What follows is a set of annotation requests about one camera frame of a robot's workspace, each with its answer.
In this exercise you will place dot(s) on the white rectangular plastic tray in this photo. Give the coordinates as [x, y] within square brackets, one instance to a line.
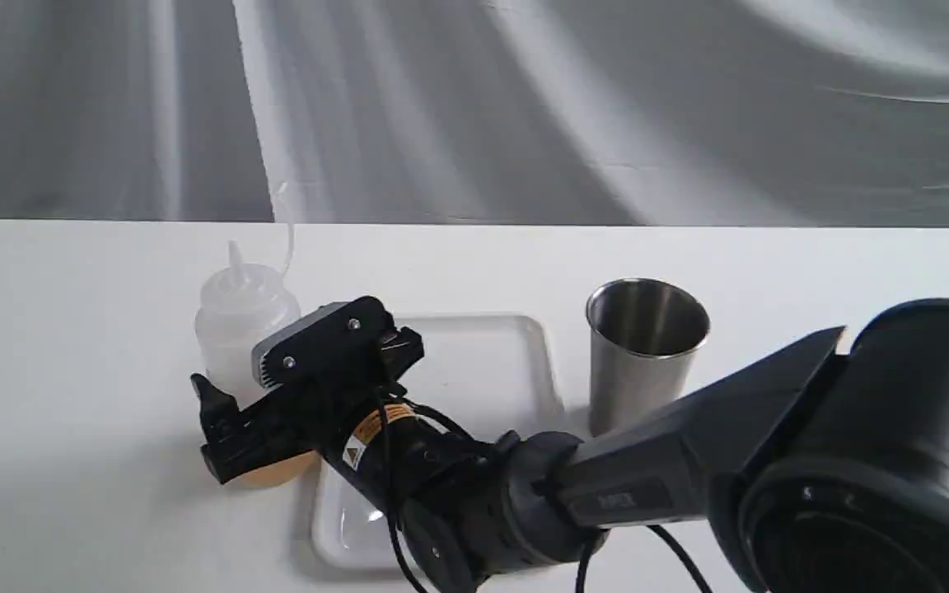
[489, 373]

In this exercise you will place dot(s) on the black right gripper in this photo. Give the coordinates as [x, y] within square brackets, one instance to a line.
[355, 413]

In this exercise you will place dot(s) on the grey backdrop cloth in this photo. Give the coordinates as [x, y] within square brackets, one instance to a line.
[655, 113]

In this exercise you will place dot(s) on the translucent squeeze bottle amber liquid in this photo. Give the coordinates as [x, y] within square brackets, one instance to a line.
[242, 304]

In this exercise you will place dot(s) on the stainless steel cup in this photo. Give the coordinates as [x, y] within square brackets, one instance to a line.
[644, 335]

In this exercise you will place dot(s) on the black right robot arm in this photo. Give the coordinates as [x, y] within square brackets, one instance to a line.
[817, 471]

